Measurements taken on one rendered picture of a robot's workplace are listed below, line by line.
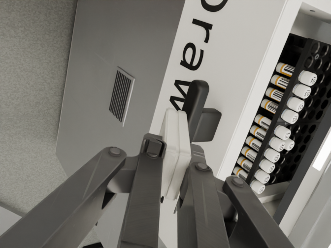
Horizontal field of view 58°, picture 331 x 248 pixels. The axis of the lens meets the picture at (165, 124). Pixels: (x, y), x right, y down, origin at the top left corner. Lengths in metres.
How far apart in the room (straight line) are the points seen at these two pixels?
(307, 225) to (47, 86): 0.98
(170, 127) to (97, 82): 0.67
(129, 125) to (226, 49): 0.46
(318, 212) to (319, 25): 0.23
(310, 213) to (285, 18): 0.23
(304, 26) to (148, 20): 0.33
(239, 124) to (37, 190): 1.22
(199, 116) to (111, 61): 0.56
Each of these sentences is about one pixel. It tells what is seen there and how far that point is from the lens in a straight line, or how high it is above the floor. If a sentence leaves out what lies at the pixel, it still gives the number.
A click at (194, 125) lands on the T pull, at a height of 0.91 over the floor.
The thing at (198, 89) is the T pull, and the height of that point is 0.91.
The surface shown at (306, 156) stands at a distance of 0.38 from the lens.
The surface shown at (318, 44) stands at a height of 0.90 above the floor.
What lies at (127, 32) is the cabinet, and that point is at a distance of 0.72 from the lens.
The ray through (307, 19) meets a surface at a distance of 0.43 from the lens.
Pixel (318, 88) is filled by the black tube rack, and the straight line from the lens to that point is 0.37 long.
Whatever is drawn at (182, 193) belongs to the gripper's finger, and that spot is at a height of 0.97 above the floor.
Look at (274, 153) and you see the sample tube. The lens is 0.35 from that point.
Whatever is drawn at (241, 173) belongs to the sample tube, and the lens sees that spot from 0.38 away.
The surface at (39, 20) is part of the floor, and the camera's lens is 1.11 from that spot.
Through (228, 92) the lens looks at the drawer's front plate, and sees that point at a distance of 0.25.
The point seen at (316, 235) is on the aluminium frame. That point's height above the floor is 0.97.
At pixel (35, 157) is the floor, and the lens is 1.30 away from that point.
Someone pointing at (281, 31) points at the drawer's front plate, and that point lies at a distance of 0.23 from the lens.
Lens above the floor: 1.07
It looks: 46 degrees down
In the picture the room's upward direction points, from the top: 130 degrees clockwise
